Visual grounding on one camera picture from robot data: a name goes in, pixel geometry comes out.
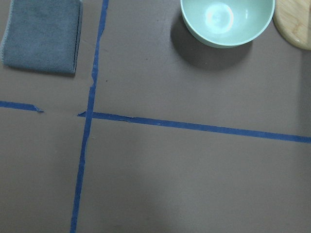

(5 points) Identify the mint green bowl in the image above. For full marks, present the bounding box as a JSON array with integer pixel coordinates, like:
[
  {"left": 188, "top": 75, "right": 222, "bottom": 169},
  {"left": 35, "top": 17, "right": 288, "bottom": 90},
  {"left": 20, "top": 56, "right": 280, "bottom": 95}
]
[{"left": 180, "top": 0, "right": 276, "bottom": 49}]

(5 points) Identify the folded grey cloth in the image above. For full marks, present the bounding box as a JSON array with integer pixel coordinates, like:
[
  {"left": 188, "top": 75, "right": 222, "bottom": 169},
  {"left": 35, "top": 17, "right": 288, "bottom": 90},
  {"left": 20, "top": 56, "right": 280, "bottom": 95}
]
[{"left": 0, "top": 0, "right": 83, "bottom": 74}]

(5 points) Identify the wooden mug tree stand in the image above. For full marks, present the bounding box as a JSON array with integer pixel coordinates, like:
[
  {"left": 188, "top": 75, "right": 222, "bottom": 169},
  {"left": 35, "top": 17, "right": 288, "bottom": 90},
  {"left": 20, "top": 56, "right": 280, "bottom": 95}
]
[{"left": 273, "top": 0, "right": 311, "bottom": 50}]

